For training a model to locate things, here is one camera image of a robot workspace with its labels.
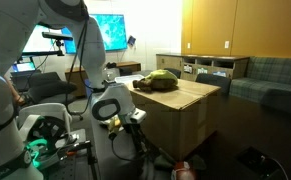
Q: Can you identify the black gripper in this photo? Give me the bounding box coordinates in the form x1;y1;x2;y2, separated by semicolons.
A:
124;124;149;154

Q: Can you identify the brown plush moose toy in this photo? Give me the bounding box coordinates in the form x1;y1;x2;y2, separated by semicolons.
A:
132;78;177;92

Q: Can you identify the yellow microfiber cloth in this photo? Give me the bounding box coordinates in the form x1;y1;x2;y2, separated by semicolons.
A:
145;69;178;84

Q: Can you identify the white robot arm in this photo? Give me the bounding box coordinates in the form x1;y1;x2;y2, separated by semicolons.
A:
0;0;146;180

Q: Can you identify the large cardboard box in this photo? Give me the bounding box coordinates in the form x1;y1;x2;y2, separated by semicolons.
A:
127;79;221;161

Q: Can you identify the white cloth rag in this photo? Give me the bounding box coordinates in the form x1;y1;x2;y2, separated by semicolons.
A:
98;119;111;128

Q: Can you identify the clear plastic container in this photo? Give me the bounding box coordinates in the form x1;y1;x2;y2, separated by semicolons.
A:
114;74;144;84

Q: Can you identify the black office chair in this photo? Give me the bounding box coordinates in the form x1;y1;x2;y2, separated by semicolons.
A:
24;71;84;122

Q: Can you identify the green plaid sofa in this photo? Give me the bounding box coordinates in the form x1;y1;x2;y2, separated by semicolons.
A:
230;57;291;114

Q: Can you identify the wall mounted TV screen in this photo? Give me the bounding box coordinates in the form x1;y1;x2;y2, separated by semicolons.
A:
61;13;129;55

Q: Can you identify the black camera on tripod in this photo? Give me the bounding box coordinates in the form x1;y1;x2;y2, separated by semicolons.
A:
22;32;73;56

